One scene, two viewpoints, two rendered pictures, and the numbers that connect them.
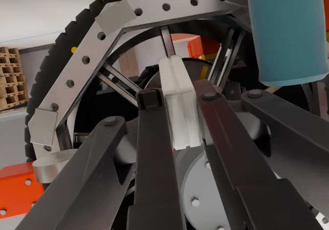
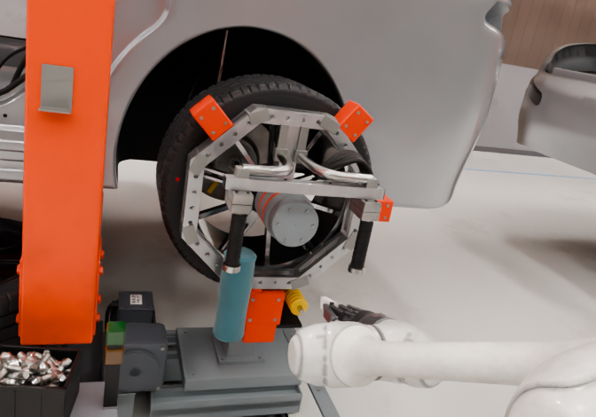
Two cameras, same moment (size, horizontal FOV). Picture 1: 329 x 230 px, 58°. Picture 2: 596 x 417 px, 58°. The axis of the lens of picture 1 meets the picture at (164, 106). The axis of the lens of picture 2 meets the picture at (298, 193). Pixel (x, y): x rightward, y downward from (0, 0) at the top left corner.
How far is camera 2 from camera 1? 1.25 m
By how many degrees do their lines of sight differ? 35
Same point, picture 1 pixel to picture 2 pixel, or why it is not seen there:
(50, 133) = (350, 238)
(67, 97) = (335, 252)
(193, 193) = (312, 229)
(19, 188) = not seen: hidden behind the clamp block
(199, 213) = (312, 220)
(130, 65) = not seen: hidden behind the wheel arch
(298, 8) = (241, 289)
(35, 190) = not seen: hidden behind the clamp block
